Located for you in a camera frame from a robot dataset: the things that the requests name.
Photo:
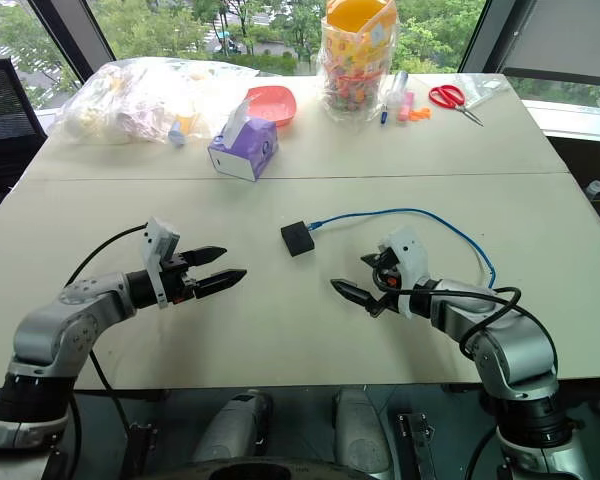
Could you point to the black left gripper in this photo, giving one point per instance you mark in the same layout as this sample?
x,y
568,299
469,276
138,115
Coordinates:
x,y
176,286

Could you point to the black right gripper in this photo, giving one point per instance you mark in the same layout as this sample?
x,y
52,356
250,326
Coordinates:
x,y
387,270

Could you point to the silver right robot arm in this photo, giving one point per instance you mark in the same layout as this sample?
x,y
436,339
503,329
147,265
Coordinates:
x,y
510,345

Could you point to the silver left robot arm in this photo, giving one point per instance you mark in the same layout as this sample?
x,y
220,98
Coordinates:
x,y
55,335

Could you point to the small black box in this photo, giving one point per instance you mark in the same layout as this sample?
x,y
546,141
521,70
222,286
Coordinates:
x,y
297,239

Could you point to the purple white tissue box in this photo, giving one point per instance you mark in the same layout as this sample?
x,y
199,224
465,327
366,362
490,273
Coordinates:
x,y
245,150

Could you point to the blue capped tube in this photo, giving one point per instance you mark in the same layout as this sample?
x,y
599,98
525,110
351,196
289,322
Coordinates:
x,y
178,134

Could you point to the silver right robot leg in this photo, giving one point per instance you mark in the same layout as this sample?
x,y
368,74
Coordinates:
x,y
361,435

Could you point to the silver robot leg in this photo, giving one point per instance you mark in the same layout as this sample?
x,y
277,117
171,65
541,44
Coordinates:
x,y
235,430
361,435

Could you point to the blue pen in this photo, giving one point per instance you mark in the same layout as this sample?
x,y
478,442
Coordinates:
x,y
383,115

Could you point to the silver left robot leg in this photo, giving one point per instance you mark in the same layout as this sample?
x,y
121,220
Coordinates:
x,y
235,430

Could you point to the small orange plastic piece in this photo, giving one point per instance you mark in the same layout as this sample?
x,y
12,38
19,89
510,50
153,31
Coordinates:
x,y
420,114

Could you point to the pink marker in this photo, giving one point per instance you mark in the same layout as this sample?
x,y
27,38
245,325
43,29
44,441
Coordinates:
x,y
406,106

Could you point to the red plastic bowl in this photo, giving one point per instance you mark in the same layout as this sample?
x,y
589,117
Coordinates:
x,y
275,104

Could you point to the large clear plastic bag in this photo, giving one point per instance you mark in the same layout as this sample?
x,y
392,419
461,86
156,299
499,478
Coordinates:
x,y
130,100

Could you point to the clear plastic tube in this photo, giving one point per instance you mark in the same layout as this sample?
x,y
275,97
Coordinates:
x,y
399,86

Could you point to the dark rounded robot waist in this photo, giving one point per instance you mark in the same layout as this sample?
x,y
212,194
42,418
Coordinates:
x,y
260,471

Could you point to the bagged colourful orange-topped container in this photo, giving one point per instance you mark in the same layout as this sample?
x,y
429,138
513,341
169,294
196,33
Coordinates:
x,y
357,65

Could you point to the flat clear plastic bag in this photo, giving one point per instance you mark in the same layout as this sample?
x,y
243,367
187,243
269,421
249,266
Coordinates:
x,y
485,87

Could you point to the clear bottle with cap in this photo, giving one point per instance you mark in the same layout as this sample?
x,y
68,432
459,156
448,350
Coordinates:
x,y
594,189

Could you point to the black mesh chair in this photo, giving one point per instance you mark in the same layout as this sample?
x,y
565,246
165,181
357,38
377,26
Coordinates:
x,y
5,120

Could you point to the grey roller blind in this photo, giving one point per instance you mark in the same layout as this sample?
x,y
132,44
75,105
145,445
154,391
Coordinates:
x,y
570,35

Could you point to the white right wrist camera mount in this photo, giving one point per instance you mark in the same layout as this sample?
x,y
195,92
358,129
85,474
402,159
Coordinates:
x,y
407,257

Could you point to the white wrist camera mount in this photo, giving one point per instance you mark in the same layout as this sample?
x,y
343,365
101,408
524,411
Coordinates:
x,y
155,250
407,257

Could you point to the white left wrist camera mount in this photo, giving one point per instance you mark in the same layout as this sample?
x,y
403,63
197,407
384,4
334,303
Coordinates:
x,y
155,250

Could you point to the black metal table bracket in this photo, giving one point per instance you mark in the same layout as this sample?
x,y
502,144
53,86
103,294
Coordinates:
x,y
139,450
419,445

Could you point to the black window frame post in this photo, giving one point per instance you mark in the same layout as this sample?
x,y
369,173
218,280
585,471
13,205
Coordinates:
x,y
75,35
495,35

